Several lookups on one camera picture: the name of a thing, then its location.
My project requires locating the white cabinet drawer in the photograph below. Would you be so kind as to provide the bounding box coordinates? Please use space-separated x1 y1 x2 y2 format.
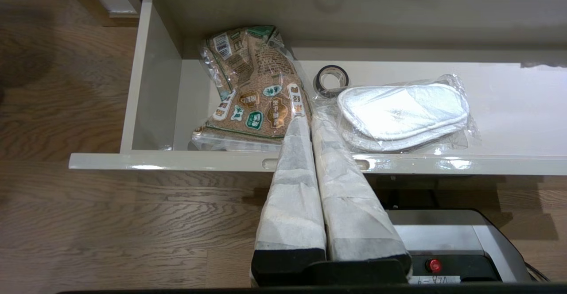
69 0 567 176

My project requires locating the brown snack bag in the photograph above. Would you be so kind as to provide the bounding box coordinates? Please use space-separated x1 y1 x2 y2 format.
191 25 313 151

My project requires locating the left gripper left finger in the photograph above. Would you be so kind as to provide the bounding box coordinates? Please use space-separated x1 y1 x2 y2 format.
251 116 327 266

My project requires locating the white handwritten label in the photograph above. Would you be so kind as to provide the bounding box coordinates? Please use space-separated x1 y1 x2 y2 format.
408 276 461 285

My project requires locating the black tape roll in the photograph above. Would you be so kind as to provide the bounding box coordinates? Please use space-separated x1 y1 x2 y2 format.
315 65 350 99

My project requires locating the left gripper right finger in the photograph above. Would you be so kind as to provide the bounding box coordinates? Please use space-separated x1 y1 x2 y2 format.
311 116 412 266

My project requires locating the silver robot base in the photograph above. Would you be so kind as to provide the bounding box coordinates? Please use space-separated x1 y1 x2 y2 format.
383 209 532 283

